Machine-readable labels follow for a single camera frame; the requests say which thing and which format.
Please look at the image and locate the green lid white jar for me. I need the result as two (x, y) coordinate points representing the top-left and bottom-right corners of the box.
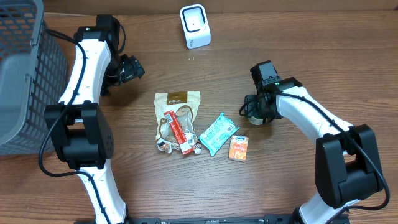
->
(248, 116), (267, 126)

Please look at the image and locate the orange small carton box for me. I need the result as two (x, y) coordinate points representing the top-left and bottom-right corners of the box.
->
(228, 136), (249, 162)

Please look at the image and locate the teal orange snack packet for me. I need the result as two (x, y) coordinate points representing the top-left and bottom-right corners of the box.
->
(198, 113), (240, 157)

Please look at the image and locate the beige brown snack pouch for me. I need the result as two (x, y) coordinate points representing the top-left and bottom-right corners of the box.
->
(154, 91), (202, 154)

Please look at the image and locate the red snack bar packet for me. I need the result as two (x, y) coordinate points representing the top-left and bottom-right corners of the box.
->
(164, 110), (195, 155)

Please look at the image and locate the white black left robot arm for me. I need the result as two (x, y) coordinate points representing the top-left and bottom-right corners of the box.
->
(38, 22), (144, 223)

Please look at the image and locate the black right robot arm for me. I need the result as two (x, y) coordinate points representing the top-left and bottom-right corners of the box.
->
(239, 78), (391, 223)

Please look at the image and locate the white barcode scanner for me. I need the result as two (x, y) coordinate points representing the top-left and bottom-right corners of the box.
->
(179, 4), (211, 49)

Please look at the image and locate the grey plastic mesh basket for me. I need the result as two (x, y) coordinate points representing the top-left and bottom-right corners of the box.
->
(1, 0), (68, 156)

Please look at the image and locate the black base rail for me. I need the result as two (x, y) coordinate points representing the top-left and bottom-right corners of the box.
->
(133, 213), (351, 224)

